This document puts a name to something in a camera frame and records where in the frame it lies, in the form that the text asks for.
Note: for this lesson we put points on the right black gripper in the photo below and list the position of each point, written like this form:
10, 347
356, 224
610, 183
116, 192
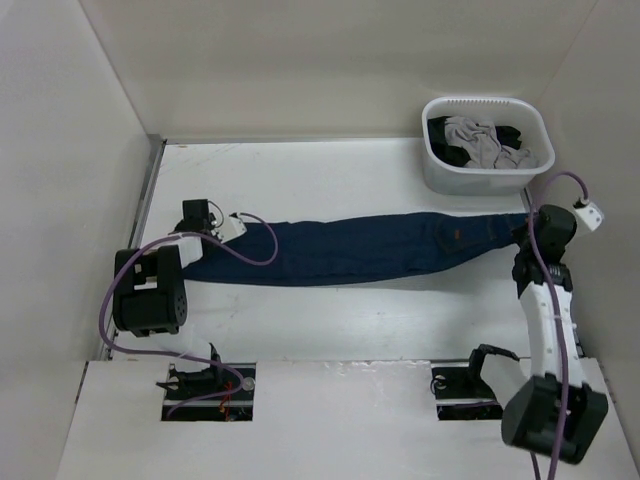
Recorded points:
519, 235

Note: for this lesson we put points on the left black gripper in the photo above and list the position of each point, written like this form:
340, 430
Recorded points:
209, 225

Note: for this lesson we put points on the dark blue denim trousers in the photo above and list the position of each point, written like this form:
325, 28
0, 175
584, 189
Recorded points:
355, 250

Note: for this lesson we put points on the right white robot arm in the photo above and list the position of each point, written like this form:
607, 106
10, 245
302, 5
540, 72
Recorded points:
551, 410

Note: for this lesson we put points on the grey crumpled garment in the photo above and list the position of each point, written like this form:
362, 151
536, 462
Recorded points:
489, 146

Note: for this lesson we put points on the black crumpled garment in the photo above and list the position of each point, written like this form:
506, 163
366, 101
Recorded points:
452, 156

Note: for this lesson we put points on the white plastic laundry basket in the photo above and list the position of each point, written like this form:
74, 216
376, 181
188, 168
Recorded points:
451, 180

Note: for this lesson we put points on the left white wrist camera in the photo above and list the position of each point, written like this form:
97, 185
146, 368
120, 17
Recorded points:
230, 228

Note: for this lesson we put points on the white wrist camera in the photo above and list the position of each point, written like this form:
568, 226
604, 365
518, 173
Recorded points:
588, 215
230, 228

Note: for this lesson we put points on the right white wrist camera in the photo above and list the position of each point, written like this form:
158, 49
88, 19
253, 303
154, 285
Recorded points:
588, 215

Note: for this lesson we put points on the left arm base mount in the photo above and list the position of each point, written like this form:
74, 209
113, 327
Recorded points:
209, 395

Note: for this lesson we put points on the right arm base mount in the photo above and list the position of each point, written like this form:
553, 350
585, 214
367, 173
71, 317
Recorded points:
460, 397

